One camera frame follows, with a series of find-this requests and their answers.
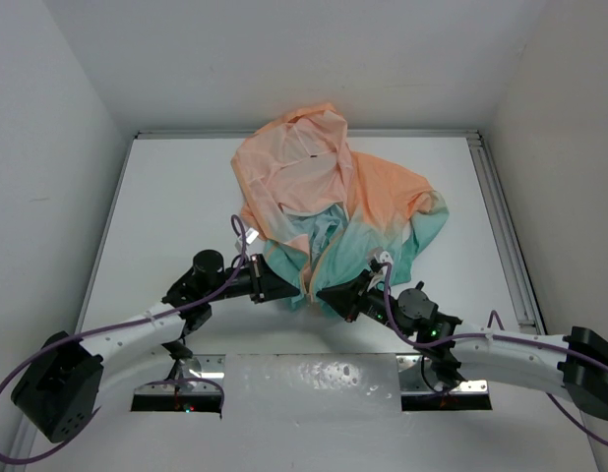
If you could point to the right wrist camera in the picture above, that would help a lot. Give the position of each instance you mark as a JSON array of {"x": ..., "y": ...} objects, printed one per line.
[{"x": 378, "y": 258}]

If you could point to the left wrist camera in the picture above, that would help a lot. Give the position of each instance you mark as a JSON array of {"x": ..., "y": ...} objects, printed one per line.
[{"x": 247, "y": 238}]

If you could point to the orange and teal jacket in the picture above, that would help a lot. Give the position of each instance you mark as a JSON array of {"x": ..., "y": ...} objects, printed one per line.
[{"x": 322, "y": 207}]

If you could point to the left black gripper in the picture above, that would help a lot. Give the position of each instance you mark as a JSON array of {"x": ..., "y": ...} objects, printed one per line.
[{"x": 265, "y": 284}]

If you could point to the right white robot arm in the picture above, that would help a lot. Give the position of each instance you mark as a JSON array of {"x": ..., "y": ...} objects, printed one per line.
[{"x": 572, "y": 366}]

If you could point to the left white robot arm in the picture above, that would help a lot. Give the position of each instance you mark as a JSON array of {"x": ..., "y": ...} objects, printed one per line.
[{"x": 60, "y": 390}]

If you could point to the metal base plate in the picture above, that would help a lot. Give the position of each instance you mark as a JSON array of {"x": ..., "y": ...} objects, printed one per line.
[{"x": 308, "y": 387}]

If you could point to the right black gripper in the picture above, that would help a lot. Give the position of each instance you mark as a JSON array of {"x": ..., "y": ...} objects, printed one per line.
[{"x": 348, "y": 298}]

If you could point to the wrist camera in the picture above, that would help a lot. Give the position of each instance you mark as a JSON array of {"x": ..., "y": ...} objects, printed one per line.
[
  {"x": 378, "y": 258},
  {"x": 247, "y": 238}
]

